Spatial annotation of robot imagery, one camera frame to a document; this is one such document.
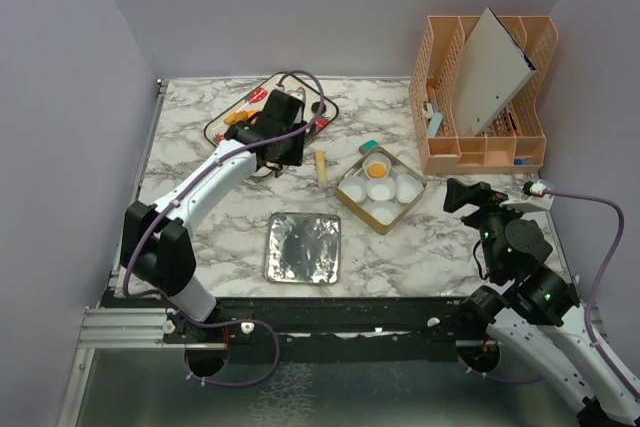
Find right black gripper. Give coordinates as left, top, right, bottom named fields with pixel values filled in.
left=443, top=175, right=535, bottom=277

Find tan sandwich cookie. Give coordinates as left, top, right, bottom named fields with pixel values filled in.
left=367, top=162, right=387, bottom=178

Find silver tin lid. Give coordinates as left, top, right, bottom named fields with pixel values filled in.
left=263, top=212, right=341, bottom=285

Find metal tweezers black tips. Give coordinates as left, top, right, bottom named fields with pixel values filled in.
left=265, top=163, right=284, bottom=178

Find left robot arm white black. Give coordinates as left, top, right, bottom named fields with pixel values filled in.
left=120, top=89, right=307, bottom=342

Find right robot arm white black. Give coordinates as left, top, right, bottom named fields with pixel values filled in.
left=443, top=178, right=639, bottom=426

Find black sandwich cookie far right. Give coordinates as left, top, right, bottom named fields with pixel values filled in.
left=311, top=102, right=326, bottom=115

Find strawberry pattern white tray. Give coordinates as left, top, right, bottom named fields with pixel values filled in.
left=203, top=72, right=319, bottom=147

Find white paper cup right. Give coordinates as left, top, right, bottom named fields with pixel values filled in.
left=395, top=174, right=424, bottom=204

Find white paper cup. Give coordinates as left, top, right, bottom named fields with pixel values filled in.
left=395, top=174, right=424, bottom=204
left=362, top=152, right=391, bottom=179
left=366, top=177, right=396, bottom=202
left=369, top=202, right=402, bottom=225
left=338, top=175, right=367, bottom=203

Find yellow glue stick tube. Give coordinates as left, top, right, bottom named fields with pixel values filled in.
left=315, top=150, right=329, bottom=188

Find white paper cup bottom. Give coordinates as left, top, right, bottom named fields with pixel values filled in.
left=369, top=202, right=402, bottom=225

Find light blue eraser in organizer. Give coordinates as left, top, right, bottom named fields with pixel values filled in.
left=427, top=112, right=443, bottom=137

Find peach plastic desk organizer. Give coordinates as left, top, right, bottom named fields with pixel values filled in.
left=409, top=9, right=558, bottom=174

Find gold cookie tin box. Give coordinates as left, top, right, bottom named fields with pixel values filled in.
left=334, top=145, right=427, bottom=235

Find white paper cup centre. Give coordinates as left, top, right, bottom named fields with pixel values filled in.
left=366, top=177, right=396, bottom=202

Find white paper cup top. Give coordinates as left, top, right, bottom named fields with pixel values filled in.
left=362, top=152, right=391, bottom=179

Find green grey eraser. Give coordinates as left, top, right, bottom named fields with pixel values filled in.
left=358, top=140, right=378, bottom=155

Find white paper cup left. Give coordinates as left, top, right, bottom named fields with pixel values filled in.
left=338, top=175, right=367, bottom=203

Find white grey notebook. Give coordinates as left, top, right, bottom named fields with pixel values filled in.
left=452, top=7, right=536, bottom=137

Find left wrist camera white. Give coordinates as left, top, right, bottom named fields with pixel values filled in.
left=291, top=87, right=306, bottom=103

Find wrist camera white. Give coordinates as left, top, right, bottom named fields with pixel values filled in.
left=291, top=87, right=306, bottom=103
left=500, top=180, right=554, bottom=214

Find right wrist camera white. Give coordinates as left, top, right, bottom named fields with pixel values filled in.
left=500, top=180, right=554, bottom=214

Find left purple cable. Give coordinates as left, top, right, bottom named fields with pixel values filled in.
left=122, top=69, right=329, bottom=388

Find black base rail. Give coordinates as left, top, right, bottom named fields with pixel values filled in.
left=157, top=297, right=490, bottom=365

